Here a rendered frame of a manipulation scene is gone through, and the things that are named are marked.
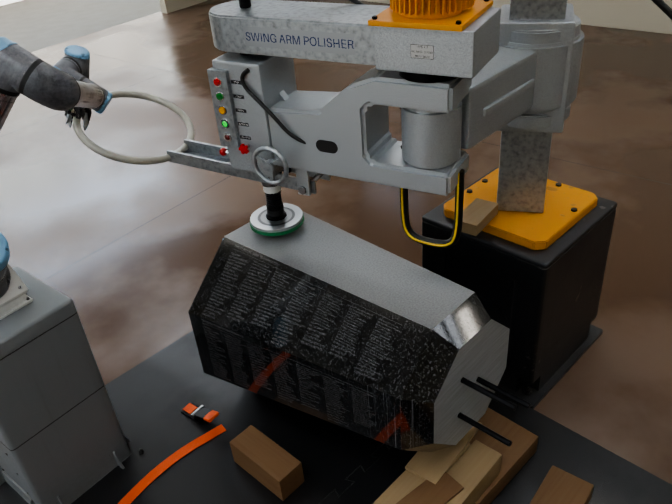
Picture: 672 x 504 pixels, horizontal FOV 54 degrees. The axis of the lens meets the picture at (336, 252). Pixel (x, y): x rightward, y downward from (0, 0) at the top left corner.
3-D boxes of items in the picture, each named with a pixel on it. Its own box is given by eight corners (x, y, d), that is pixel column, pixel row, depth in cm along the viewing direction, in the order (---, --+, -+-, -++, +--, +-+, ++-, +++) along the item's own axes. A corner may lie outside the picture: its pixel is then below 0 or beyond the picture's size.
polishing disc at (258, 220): (254, 237, 256) (254, 234, 255) (247, 211, 273) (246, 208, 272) (308, 226, 259) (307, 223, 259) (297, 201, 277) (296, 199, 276)
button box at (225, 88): (242, 145, 240) (229, 69, 225) (238, 148, 238) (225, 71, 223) (224, 142, 244) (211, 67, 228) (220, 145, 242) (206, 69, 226)
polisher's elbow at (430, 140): (424, 140, 228) (423, 85, 218) (471, 153, 217) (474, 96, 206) (389, 160, 217) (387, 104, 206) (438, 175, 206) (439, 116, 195)
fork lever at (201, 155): (335, 175, 253) (334, 163, 250) (310, 198, 239) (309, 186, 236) (192, 146, 281) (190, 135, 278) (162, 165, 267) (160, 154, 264)
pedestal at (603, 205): (488, 282, 363) (495, 161, 322) (603, 332, 323) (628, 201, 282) (412, 345, 326) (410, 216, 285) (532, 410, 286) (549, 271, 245)
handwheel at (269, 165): (302, 177, 239) (298, 139, 230) (288, 190, 232) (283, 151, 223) (268, 171, 245) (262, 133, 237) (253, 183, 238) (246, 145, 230)
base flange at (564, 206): (501, 172, 312) (502, 163, 310) (600, 203, 282) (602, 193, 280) (438, 214, 285) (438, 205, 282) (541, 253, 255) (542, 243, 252)
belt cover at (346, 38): (498, 63, 203) (501, 7, 194) (472, 91, 185) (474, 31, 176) (242, 41, 244) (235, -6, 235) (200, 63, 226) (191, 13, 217)
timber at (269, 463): (233, 461, 274) (228, 442, 267) (255, 443, 281) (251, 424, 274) (283, 501, 256) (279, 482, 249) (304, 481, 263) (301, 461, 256)
